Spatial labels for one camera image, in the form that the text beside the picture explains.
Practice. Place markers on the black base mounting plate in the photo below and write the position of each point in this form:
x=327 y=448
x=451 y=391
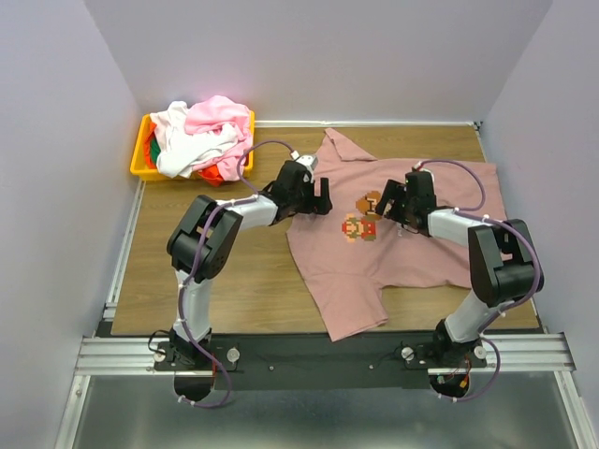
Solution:
x=311 y=361

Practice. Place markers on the green t-shirt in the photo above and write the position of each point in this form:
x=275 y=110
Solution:
x=151 y=151

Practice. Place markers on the white t-shirt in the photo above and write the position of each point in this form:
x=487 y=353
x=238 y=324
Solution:
x=181 y=152

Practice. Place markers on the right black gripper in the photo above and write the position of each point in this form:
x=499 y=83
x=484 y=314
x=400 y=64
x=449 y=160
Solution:
x=393 y=200

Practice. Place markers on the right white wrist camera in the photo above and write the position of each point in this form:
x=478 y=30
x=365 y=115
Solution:
x=420 y=167

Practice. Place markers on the dusty pink mario t-shirt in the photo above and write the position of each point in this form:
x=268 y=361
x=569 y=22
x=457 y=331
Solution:
x=348 y=256

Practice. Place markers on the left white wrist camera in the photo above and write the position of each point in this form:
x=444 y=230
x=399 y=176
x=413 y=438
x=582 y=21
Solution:
x=309 y=161

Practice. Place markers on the light pink t-shirt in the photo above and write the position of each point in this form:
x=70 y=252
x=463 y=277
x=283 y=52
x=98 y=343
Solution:
x=218 y=110

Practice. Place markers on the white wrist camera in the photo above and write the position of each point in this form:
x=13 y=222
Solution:
x=309 y=161
x=420 y=167

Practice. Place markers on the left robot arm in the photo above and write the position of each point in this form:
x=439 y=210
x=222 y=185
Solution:
x=202 y=242

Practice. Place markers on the yellow plastic bin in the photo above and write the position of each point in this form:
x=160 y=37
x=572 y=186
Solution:
x=139 y=168

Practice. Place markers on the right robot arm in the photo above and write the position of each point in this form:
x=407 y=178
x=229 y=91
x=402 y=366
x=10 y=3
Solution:
x=504 y=267

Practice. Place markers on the orange red t-shirt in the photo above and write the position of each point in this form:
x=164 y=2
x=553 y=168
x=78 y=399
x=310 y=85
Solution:
x=211 y=175

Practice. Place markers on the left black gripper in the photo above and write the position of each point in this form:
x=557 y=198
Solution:
x=316 y=197

